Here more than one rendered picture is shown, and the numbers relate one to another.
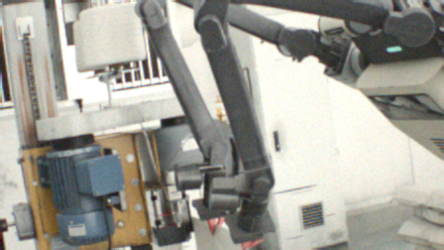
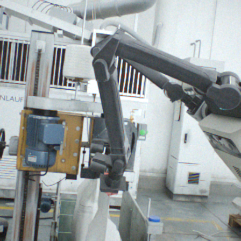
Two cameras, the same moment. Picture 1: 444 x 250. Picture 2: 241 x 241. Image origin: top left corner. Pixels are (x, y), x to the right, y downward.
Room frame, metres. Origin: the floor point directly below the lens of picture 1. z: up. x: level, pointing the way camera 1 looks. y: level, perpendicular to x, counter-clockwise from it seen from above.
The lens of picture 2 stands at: (0.42, -0.26, 1.46)
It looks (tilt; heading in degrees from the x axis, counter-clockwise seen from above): 3 degrees down; 9
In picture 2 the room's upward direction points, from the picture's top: 6 degrees clockwise
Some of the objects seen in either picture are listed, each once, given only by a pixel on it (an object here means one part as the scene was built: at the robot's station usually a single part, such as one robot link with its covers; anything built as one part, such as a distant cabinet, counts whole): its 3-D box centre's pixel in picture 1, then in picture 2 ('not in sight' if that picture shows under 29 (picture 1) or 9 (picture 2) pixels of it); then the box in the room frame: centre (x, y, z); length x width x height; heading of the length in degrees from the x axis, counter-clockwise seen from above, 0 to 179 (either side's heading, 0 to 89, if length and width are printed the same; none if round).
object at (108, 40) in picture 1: (112, 36); (80, 62); (2.22, 0.25, 1.61); 0.17 x 0.17 x 0.17
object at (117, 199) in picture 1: (105, 178); (60, 135); (2.26, 0.33, 1.23); 0.28 x 0.07 x 0.16; 17
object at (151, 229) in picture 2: not in sight; (153, 225); (2.37, -0.19, 0.81); 0.08 x 0.08 x 0.06; 17
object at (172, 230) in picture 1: (167, 234); (87, 172); (2.38, 0.20, 1.04); 0.08 x 0.06 x 0.05; 107
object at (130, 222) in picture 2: not in sight; (131, 228); (3.05, -0.01, 0.54); 1.05 x 0.02 x 0.41; 17
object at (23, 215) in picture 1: (22, 221); (14, 145); (2.33, 0.61, 1.14); 0.11 x 0.06 x 0.11; 17
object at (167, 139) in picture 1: (188, 164); (111, 139); (2.54, 0.12, 1.21); 0.30 x 0.25 x 0.30; 17
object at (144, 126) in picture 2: not in sight; (141, 131); (2.47, -0.05, 1.29); 0.08 x 0.05 x 0.09; 17
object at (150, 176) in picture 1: (141, 159); (86, 130); (2.45, 0.25, 1.26); 0.22 x 0.05 x 0.16; 17
